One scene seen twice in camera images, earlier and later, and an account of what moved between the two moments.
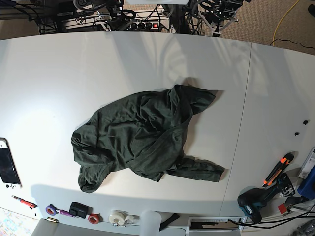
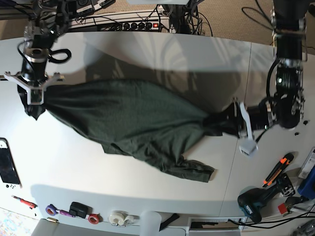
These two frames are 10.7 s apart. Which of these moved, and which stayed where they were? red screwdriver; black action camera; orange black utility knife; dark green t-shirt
Moved: dark green t-shirt
Stayed: orange black utility knife; red screwdriver; black action camera
